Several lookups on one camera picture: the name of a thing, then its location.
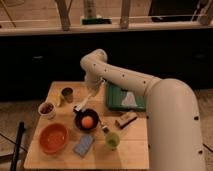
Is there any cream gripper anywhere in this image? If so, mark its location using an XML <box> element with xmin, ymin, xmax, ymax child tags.
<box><xmin>86</xmin><ymin>79</ymin><xmax>104</xmax><ymax>97</ymax></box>

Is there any white handled dish brush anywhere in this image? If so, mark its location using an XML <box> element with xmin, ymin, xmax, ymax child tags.
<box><xmin>73</xmin><ymin>94</ymin><xmax>92</xmax><ymax>113</ymax></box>

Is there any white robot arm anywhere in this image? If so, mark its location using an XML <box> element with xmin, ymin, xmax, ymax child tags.
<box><xmin>80</xmin><ymin>49</ymin><xmax>206</xmax><ymax>171</ymax></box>

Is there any dark brown bowl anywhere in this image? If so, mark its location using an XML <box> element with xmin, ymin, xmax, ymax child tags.
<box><xmin>75</xmin><ymin>109</ymin><xmax>99</xmax><ymax>131</ymax></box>

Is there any brown wooden block brush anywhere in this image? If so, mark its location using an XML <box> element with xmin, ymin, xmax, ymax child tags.
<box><xmin>115</xmin><ymin>112</ymin><xmax>137</xmax><ymax>129</ymax></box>

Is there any red orange bowl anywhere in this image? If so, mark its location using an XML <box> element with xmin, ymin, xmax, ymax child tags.
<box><xmin>39</xmin><ymin>123</ymin><xmax>69</xmax><ymax>155</ymax></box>

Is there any green plastic tray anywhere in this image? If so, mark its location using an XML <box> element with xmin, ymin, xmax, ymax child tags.
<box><xmin>105</xmin><ymin>82</ymin><xmax>146</xmax><ymax>112</ymax></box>

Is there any metal cup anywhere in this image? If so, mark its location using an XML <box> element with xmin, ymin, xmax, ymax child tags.
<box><xmin>61</xmin><ymin>87</ymin><xmax>73</xmax><ymax>103</ymax></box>

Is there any orange egg ball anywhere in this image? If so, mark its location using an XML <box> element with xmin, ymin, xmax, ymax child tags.
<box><xmin>81</xmin><ymin>116</ymin><xmax>93</xmax><ymax>129</ymax></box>

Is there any white cloth in tray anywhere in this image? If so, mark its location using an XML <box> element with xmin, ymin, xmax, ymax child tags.
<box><xmin>121</xmin><ymin>91</ymin><xmax>137</xmax><ymax>107</ymax></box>

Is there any white cup with nuts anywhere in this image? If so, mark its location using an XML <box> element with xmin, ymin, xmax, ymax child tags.
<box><xmin>38</xmin><ymin>102</ymin><xmax>56</xmax><ymax>119</ymax></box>

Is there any green round bottle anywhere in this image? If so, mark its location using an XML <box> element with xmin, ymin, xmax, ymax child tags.
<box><xmin>102</xmin><ymin>126</ymin><xmax>120</xmax><ymax>150</ymax></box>

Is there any blue sponge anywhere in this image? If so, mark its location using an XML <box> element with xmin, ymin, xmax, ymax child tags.
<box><xmin>73</xmin><ymin>134</ymin><xmax>94</xmax><ymax>157</ymax></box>

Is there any green base white object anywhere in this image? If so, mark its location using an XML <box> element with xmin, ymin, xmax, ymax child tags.
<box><xmin>81</xmin><ymin>0</ymin><xmax>111</xmax><ymax>25</ymax></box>

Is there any black pole at left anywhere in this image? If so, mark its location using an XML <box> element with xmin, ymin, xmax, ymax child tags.
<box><xmin>10</xmin><ymin>122</ymin><xmax>25</xmax><ymax>171</ymax></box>

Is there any wooden shelf rail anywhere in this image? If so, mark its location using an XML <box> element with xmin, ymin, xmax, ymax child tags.
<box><xmin>0</xmin><ymin>21</ymin><xmax>213</xmax><ymax>36</ymax></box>

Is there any black floor cable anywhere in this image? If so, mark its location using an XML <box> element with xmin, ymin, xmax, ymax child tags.
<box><xmin>202</xmin><ymin>143</ymin><xmax>213</xmax><ymax>154</ymax></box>

